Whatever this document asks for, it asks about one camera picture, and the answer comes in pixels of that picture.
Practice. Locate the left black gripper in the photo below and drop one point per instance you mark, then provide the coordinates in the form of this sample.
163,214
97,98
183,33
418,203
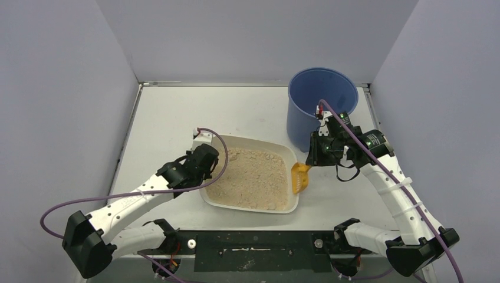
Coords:
209,157

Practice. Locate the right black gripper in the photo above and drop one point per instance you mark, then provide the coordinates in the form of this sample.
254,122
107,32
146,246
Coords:
316,152

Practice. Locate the orange plastic litter scoop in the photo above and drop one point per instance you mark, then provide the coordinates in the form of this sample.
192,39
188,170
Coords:
299,174

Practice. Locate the white plastic litter tray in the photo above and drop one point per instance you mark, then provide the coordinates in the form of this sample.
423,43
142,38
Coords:
285,152

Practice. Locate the blue plastic bucket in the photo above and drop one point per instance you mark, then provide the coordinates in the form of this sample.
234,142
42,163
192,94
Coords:
305,90

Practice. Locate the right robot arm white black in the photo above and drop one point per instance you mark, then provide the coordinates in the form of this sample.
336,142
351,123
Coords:
419,239

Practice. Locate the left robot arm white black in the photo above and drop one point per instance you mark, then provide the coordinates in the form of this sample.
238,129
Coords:
94,240

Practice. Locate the beige cat litter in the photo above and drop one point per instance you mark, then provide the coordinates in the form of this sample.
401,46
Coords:
253,179

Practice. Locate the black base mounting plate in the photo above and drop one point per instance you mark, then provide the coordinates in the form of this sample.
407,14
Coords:
259,251

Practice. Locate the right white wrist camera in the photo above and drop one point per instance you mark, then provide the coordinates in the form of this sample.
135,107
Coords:
323,117

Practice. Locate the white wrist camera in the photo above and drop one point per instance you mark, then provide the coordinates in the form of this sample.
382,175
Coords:
202,136
323,117

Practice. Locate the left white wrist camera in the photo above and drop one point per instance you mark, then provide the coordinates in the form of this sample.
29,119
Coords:
202,136

